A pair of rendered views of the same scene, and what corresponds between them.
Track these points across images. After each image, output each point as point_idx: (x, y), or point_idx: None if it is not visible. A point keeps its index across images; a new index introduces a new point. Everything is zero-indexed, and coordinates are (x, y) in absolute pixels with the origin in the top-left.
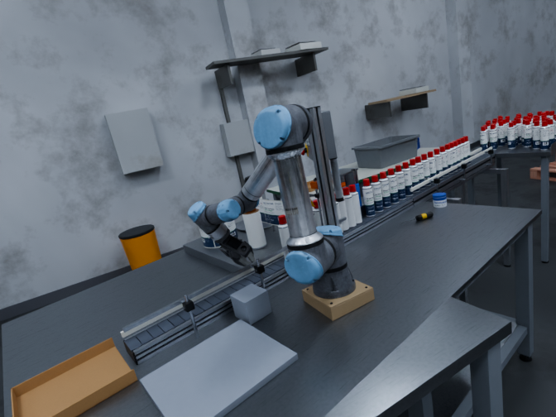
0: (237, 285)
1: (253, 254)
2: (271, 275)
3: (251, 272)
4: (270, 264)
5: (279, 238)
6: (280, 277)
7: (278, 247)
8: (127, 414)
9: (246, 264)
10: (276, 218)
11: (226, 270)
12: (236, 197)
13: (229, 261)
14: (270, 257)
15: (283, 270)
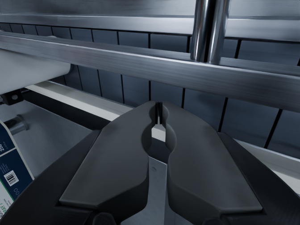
0: (294, 124)
1: (99, 130)
2: (150, 21)
3: (158, 143)
4: (106, 97)
5: (52, 154)
6: (131, 15)
7: (63, 135)
8: None
9: (197, 128)
10: (14, 186)
11: (174, 216)
12: None
13: (158, 224)
14: (69, 39)
15: (101, 16)
